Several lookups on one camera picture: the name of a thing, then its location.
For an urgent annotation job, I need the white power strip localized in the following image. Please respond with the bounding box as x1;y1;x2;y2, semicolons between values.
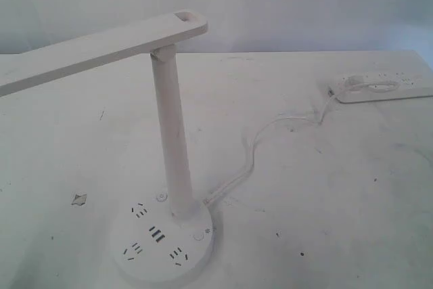
329;71;432;104

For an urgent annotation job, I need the white power cable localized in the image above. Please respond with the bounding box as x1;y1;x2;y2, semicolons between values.
202;80;399;206

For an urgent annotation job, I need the white desk lamp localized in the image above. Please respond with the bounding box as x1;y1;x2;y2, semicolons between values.
1;9;214;288

